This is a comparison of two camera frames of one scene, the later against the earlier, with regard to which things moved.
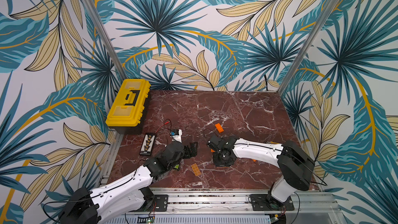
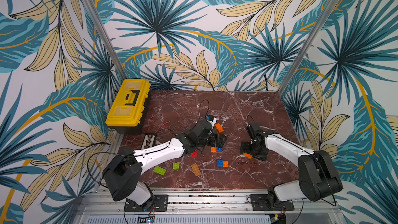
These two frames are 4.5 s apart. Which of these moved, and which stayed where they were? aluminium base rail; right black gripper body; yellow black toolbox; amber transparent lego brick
Moved: right black gripper body
Stayed: amber transparent lego brick; aluminium base rail; yellow black toolbox
